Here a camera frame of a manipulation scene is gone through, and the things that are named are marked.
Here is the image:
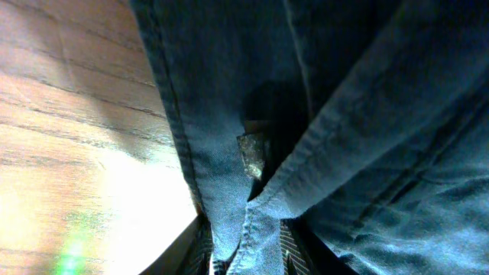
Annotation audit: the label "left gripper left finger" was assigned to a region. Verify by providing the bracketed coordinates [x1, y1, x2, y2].
[141, 215, 212, 275]

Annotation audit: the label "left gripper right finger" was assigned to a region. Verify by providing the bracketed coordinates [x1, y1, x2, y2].
[280, 220, 358, 275]

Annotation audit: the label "dark blue shorts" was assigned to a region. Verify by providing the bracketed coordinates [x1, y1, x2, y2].
[131, 0, 488, 274]

